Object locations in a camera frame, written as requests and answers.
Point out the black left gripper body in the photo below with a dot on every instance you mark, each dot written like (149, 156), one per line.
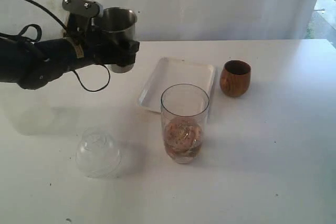
(90, 41)

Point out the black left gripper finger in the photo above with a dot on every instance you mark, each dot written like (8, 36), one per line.
(127, 51)

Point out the stainless steel cup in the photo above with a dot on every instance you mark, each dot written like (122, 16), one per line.
(117, 24)

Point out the wooden blocks and coins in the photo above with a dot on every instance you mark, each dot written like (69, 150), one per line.
(183, 138)

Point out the brown wooden cup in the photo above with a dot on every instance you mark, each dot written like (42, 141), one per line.
(235, 78)

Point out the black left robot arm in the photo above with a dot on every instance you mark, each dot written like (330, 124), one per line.
(31, 63)

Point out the clear plastic shaker cup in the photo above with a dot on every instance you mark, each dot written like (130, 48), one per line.
(184, 112)

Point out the white rectangular tray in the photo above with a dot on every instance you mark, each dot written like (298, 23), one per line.
(169, 72)

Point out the clear plastic dome lid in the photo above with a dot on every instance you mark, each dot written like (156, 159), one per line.
(98, 154)

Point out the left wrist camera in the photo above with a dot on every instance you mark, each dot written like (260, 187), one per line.
(84, 8)

